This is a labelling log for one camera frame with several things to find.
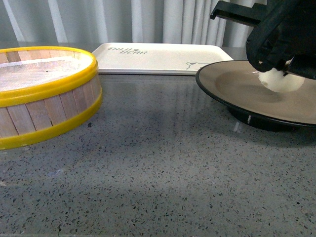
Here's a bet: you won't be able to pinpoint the black cloth-covered gripper body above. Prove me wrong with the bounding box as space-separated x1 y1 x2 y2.
210 0 316 79

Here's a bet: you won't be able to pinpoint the white steamed bun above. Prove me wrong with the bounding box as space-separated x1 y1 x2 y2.
257 68 305 93

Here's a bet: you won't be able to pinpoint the brown plate black rim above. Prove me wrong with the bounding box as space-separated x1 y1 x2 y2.
196 60 316 132

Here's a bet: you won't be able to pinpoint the white bear print tray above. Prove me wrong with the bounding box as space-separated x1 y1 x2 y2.
93 42 232 76

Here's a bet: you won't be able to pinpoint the wooden steamer basket yellow rims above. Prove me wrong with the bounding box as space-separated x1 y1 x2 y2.
0 46 102 150

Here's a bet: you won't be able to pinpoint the white mesh steamer liner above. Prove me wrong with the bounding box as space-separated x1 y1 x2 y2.
0 56 88 91

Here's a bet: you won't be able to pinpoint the grey pleated curtain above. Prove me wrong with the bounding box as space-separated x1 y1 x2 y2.
0 0 252 47

